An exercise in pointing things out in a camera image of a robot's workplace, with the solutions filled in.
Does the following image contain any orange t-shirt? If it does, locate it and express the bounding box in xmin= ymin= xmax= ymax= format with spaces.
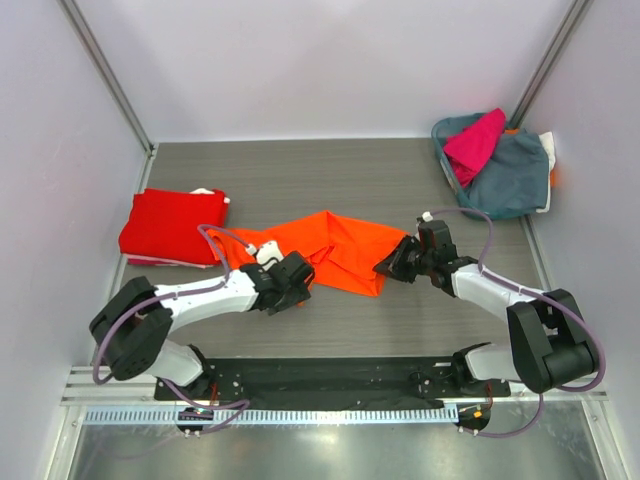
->
xmin=207 ymin=211 xmax=407 ymax=297

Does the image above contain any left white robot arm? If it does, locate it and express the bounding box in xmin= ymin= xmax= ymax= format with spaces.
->
xmin=89 ymin=251 xmax=315 ymax=400

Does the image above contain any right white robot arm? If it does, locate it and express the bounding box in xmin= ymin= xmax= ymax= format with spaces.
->
xmin=374 ymin=216 xmax=604 ymax=396

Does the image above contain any magenta t-shirt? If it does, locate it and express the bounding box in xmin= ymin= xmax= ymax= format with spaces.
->
xmin=443 ymin=108 xmax=506 ymax=187

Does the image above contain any folded red t-shirt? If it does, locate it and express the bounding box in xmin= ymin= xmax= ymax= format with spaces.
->
xmin=118 ymin=188 xmax=230 ymax=268

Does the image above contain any teal laundry basket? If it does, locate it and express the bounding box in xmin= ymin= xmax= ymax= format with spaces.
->
xmin=430 ymin=112 xmax=531 ymax=222

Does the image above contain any white t-shirt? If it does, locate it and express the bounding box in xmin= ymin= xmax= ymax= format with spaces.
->
xmin=538 ymin=131 xmax=556 ymax=173

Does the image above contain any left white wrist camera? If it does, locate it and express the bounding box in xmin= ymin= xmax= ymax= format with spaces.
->
xmin=245 ymin=240 xmax=284 ymax=269

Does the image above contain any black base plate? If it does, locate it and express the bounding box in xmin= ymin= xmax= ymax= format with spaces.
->
xmin=153 ymin=355 xmax=512 ymax=409

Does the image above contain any slotted cable duct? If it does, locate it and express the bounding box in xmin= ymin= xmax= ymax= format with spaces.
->
xmin=83 ymin=404 xmax=458 ymax=426

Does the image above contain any left aluminium corner post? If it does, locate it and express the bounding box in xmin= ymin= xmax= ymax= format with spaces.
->
xmin=57 ymin=0 xmax=156 ymax=154

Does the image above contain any aluminium corner post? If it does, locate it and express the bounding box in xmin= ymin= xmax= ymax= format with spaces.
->
xmin=57 ymin=0 xmax=156 ymax=154
xmin=508 ymin=0 xmax=594 ymax=128

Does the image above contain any right aluminium corner post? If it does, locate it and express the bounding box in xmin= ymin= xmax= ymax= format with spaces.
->
xmin=508 ymin=0 xmax=594 ymax=128

